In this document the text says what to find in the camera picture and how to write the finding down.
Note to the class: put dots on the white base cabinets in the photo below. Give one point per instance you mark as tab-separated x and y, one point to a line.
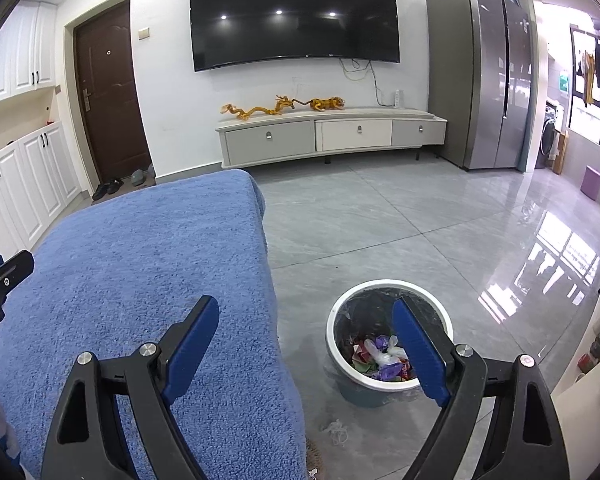
30	180

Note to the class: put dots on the yellow dragon figurine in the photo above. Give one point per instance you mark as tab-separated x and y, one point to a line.
255	109

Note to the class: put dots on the white grey television cabinet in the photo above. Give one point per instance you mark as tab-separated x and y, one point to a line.
270	140

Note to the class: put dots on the dark brown door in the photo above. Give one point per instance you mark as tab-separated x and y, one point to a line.
112	85

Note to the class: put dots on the yellow hanging garment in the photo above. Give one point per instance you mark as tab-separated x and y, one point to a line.
588	77

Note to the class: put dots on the white side furniture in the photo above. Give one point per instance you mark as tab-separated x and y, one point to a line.
597	410

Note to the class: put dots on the yellow tiger figurine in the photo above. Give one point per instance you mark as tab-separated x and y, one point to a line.
327	104

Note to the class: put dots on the grey round helmet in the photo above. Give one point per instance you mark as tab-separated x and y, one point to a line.
138	177

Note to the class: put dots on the purple plastic bag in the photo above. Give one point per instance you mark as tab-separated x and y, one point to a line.
391	371
380	344

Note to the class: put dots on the small red box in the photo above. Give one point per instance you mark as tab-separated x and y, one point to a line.
408	370

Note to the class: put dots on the white power strip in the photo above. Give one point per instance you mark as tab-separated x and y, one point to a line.
399	100

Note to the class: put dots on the white plastic bag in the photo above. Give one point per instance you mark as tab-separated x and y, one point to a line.
386	358

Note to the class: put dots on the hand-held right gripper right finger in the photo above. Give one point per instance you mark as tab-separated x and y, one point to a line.
420	355

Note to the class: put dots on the blue fluffy blanket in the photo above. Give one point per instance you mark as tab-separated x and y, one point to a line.
130	260

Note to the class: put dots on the white rimmed trash bin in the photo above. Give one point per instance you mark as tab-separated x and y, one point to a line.
365	397

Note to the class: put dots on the purple stool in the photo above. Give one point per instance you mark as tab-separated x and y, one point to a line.
593	184

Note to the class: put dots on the cardboard box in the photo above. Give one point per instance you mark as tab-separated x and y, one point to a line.
561	152

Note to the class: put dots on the washing machine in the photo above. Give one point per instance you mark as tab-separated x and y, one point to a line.
549	135

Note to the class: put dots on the black shoe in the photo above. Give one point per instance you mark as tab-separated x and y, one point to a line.
114	186
100	192

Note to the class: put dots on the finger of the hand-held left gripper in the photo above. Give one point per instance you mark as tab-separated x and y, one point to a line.
15	270

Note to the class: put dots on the white wall cabinets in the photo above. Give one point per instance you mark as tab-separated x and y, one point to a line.
20	50

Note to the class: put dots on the black wall television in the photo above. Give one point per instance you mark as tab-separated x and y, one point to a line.
295	15

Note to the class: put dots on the wall switch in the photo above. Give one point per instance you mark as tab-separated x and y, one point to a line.
144	33

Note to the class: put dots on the grey steel refrigerator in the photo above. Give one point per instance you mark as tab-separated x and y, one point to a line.
480	75

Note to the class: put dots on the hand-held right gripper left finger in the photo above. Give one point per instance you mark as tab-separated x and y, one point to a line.
190	355

